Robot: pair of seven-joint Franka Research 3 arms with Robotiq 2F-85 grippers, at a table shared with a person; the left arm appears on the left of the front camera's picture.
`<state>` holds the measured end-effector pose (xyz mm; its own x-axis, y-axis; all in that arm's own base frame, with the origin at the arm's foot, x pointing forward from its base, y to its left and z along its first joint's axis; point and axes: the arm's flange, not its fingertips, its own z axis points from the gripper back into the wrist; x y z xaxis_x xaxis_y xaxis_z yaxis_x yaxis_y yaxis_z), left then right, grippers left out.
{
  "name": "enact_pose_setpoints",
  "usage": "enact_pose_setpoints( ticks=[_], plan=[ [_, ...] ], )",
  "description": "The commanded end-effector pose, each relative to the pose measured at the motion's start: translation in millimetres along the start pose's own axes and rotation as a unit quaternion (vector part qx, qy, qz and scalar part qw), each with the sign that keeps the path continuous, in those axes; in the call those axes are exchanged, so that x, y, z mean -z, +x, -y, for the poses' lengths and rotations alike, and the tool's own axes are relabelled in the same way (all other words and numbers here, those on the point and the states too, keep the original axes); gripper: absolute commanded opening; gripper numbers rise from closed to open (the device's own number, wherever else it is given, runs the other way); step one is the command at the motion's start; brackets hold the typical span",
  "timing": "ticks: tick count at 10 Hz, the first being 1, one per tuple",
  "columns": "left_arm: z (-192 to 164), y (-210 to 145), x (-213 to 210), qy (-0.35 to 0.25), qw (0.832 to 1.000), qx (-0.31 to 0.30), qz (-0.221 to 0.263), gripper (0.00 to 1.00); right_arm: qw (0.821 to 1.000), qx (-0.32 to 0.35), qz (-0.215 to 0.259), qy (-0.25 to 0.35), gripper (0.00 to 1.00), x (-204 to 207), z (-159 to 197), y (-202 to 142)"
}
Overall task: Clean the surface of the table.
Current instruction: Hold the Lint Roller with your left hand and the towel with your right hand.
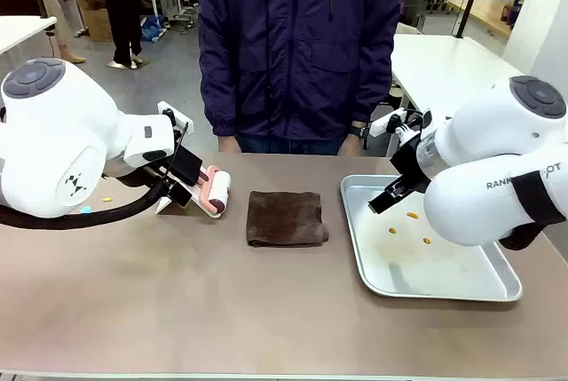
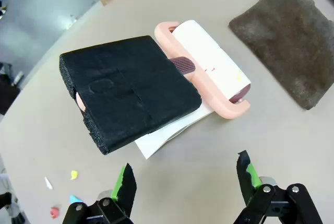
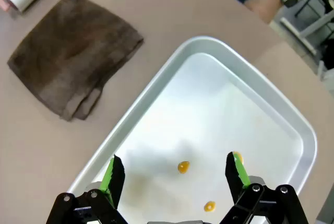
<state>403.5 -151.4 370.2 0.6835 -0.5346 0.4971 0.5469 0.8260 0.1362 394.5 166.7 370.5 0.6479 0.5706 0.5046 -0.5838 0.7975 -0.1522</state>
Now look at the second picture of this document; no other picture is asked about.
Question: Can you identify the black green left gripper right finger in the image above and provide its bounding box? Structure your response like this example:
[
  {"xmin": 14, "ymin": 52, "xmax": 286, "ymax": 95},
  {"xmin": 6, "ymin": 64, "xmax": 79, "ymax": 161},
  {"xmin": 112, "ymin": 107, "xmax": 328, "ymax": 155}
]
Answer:
[{"xmin": 233, "ymin": 150, "xmax": 324, "ymax": 224}]

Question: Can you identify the brown towel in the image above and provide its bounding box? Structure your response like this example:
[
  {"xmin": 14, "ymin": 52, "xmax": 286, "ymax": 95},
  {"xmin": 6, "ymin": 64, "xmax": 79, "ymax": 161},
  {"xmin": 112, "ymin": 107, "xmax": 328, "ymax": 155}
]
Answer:
[{"xmin": 228, "ymin": 0, "xmax": 334, "ymax": 111}]

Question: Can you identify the red paper scrap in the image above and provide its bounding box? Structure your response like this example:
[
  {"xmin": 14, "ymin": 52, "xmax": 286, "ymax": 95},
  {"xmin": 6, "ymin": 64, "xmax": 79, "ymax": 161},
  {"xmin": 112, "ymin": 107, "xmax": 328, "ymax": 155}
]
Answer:
[{"xmin": 50, "ymin": 204, "xmax": 62, "ymax": 219}]

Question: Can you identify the white folded stand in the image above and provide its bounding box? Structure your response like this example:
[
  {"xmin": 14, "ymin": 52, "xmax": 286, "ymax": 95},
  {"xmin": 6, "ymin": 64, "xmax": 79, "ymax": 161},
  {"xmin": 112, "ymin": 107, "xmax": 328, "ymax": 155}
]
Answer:
[{"xmin": 134, "ymin": 101, "xmax": 215, "ymax": 160}]

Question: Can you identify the pink lint roller white roll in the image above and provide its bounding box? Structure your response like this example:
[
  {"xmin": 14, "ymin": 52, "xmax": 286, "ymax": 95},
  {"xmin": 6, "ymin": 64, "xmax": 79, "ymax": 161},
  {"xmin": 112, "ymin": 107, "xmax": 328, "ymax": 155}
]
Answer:
[{"xmin": 75, "ymin": 19, "xmax": 252, "ymax": 120}]

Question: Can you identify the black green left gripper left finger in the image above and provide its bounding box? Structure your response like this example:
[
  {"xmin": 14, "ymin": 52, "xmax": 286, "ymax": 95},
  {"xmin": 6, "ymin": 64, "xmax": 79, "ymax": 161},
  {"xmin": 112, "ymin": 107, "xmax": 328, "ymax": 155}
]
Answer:
[{"xmin": 61, "ymin": 162, "xmax": 138, "ymax": 224}]

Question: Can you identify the blue paper scrap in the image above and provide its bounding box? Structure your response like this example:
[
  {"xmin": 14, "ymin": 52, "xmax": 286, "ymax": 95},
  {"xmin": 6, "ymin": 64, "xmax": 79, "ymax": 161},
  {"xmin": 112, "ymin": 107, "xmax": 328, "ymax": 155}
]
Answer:
[{"xmin": 69, "ymin": 195, "xmax": 84, "ymax": 205}]

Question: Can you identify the black foam handle block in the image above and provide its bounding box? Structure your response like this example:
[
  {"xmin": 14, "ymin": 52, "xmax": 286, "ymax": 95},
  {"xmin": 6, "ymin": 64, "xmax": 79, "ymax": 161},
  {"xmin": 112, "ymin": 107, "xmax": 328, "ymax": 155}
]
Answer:
[{"xmin": 59, "ymin": 35, "xmax": 203, "ymax": 156}]

